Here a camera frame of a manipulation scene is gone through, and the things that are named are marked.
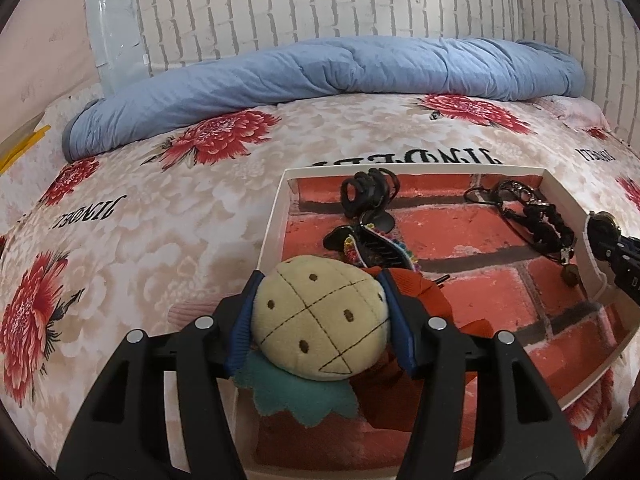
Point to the colourful beaded hair clip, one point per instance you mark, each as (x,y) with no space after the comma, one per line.
(375,247)

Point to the plush pineapple toy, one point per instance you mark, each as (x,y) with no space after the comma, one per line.
(310,310)

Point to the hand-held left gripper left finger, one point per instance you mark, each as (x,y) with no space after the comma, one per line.
(239,340)

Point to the blue quilt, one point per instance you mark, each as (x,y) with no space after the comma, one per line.
(300,75)

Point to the yellow strip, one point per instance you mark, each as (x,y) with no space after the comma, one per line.
(25,147)

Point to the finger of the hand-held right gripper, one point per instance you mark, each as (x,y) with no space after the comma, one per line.
(620,260)

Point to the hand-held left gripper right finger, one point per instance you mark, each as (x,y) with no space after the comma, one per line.
(402,345)

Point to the pink knit hair band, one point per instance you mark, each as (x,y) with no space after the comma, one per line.
(200,312)

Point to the floral printed blanket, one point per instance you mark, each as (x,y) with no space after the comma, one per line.
(150,240)

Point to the clear plastic sheet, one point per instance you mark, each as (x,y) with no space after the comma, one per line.
(112,35)

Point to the black hair claw clip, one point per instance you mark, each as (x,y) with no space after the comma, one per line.
(350,191)

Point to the pink pillow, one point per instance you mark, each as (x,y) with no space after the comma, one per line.
(585,112)

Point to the brick-print cardboard box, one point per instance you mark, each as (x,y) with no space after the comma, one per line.
(480,320)

